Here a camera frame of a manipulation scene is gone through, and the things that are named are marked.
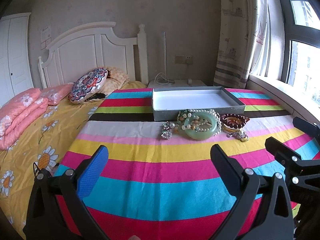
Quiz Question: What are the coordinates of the dark red bead bracelet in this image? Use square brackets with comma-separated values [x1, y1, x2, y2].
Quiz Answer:
[220, 113, 251, 130]

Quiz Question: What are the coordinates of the green jade bangle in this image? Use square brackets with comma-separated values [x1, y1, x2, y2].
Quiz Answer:
[182, 111, 221, 140]

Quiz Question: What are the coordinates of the white pearl necklace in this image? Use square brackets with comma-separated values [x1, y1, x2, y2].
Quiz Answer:
[183, 108, 222, 137]

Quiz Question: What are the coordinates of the multicolour stone bead bracelet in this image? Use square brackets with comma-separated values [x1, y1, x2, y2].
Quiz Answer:
[176, 112, 208, 133]

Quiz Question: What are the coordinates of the silver rhinestone pearl brooch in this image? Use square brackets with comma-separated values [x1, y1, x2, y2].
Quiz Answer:
[161, 121, 176, 140]

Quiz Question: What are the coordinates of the yellow daisy bedsheet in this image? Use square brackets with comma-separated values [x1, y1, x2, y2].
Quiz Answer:
[1, 81, 158, 239]

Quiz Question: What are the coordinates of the colourful striped cloth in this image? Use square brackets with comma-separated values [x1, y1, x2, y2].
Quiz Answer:
[56, 88, 319, 239]

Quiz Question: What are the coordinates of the pink folded quilt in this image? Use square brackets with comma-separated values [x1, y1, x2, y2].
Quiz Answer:
[1, 88, 48, 150]

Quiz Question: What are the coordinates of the printed window curtain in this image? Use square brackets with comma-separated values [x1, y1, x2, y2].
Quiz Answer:
[213, 0, 288, 90]

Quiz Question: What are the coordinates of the pink floral pillow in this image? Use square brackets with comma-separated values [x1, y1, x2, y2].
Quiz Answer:
[40, 82, 73, 106]

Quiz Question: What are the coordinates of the round patterned cushion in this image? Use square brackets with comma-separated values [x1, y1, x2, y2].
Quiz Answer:
[69, 67, 108, 104]

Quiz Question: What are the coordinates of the white wardrobe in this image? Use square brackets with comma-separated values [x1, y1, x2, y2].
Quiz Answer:
[0, 12, 34, 106]

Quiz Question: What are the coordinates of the grey shallow cardboard box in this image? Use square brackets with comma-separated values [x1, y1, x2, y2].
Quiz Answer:
[152, 86, 245, 121]

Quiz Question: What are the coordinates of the beige patterned pillow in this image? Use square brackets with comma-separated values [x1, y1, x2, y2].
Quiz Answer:
[98, 67, 130, 96]

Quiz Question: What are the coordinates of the white thin desk lamp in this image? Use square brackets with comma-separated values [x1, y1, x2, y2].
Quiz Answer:
[154, 32, 175, 86]

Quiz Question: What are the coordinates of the white nightstand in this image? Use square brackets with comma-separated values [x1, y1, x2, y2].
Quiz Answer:
[148, 79, 206, 88]

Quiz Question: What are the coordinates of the white bed headboard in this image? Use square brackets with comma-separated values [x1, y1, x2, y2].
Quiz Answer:
[38, 22, 149, 88]

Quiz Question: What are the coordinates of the gold wire bangle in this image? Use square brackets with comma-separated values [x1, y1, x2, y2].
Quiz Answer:
[222, 124, 243, 133]

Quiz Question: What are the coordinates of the dark window frame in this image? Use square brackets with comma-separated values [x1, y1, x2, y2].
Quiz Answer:
[280, 0, 319, 88]

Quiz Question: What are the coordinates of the wall socket panel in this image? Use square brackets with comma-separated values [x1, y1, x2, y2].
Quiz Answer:
[174, 55, 193, 65]

